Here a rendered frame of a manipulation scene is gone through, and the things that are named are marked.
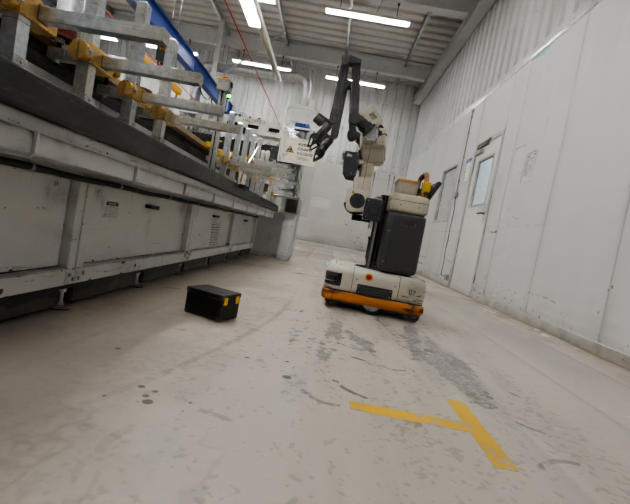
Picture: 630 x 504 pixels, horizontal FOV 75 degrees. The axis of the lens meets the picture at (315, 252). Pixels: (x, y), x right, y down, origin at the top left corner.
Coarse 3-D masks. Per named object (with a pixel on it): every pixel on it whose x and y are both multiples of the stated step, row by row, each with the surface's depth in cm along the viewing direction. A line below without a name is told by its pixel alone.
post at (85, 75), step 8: (88, 0) 109; (96, 0) 109; (104, 0) 111; (88, 8) 109; (96, 8) 109; (104, 8) 112; (88, 40) 109; (96, 40) 111; (80, 64) 110; (88, 64) 110; (80, 72) 110; (88, 72) 110; (80, 80) 110; (88, 80) 111; (72, 88) 110; (80, 88) 110; (88, 88) 111
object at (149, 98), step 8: (104, 88) 139; (112, 88) 139; (104, 96) 140; (112, 96) 141; (144, 96) 139; (152, 96) 139; (160, 96) 139; (168, 96) 139; (160, 104) 140; (168, 104) 139; (176, 104) 139; (184, 104) 138; (192, 104) 138; (200, 104) 138; (208, 104) 138; (200, 112) 140; (208, 112) 138; (216, 112) 138
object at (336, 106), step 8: (344, 56) 263; (344, 64) 263; (344, 72) 266; (344, 80) 266; (336, 88) 267; (344, 88) 268; (336, 96) 267; (336, 104) 267; (336, 112) 266; (336, 120) 267
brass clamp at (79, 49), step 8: (80, 40) 107; (72, 48) 107; (80, 48) 107; (88, 48) 107; (96, 48) 110; (80, 56) 107; (88, 56) 108; (96, 56) 111; (96, 64) 112; (96, 72) 117; (104, 72) 116; (112, 72) 120
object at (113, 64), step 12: (48, 48) 114; (60, 48) 114; (60, 60) 115; (72, 60) 114; (108, 60) 114; (120, 60) 114; (120, 72) 116; (132, 72) 114; (144, 72) 114; (156, 72) 113; (168, 72) 113; (180, 72) 113; (192, 72) 113; (192, 84) 115
